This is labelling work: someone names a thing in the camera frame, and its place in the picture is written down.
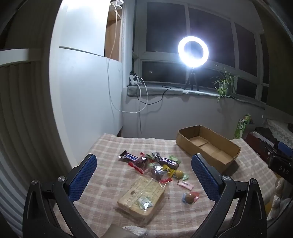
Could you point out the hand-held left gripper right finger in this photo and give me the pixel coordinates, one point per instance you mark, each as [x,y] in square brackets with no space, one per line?
[203,176]

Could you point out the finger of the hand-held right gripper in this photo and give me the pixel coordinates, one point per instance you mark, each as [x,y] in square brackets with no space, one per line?
[285,147]

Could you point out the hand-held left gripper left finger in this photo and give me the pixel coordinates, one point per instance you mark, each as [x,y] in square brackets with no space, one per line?
[84,176]

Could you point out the pink sachet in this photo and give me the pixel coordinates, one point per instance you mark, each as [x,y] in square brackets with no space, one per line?
[184,184]

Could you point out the foil-wrapped chocolate ball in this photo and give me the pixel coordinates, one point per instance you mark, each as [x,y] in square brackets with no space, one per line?
[190,198]

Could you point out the brown cardboard box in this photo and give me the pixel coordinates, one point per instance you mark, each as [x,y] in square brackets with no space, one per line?
[206,148]

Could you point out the large clear cracker packet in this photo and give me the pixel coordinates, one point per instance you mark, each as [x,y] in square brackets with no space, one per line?
[142,194]

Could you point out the lace covered furniture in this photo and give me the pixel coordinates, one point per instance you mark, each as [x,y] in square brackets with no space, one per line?
[280,132]

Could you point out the green wrapped candy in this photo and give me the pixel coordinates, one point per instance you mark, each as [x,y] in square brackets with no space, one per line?
[173,158]
[185,176]

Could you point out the golden ball candy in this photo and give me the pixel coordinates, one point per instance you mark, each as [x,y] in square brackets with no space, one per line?
[178,174]

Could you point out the pale plush toy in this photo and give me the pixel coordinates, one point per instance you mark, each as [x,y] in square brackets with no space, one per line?
[277,196]

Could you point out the red box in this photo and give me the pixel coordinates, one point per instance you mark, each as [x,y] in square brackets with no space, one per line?
[254,140]

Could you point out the yellow wrapped candy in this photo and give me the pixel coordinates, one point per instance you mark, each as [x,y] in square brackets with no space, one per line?
[169,171]

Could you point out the brown chocolate bar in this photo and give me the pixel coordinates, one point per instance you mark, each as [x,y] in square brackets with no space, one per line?
[129,157]
[169,162]

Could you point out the pink checked tablecloth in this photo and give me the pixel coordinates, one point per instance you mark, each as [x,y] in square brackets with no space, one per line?
[109,146]

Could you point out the green printed carton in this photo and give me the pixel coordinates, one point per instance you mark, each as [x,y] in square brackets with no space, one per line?
[242,127]

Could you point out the red candy packet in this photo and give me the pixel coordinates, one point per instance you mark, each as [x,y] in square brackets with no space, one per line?
[134,165]

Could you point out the small black packet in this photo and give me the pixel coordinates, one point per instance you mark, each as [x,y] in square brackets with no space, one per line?
[156,155]

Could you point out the dark purple candy packet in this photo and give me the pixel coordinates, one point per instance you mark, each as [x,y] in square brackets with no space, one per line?
[142,161]

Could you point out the olive curtain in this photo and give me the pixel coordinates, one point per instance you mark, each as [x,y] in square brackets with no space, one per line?
[280,68]

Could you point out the potted spider plant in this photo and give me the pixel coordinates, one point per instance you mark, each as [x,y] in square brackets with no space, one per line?
[223,85]

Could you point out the white cabinet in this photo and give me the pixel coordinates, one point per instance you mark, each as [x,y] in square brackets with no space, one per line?
[87,80]

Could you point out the white power strip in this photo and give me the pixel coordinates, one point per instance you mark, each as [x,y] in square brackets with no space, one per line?
[134,79]

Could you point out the wooden shelf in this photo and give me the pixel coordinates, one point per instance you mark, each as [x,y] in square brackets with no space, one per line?
[113,29]

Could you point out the window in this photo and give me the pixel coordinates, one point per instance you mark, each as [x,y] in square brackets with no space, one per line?
[164,27]

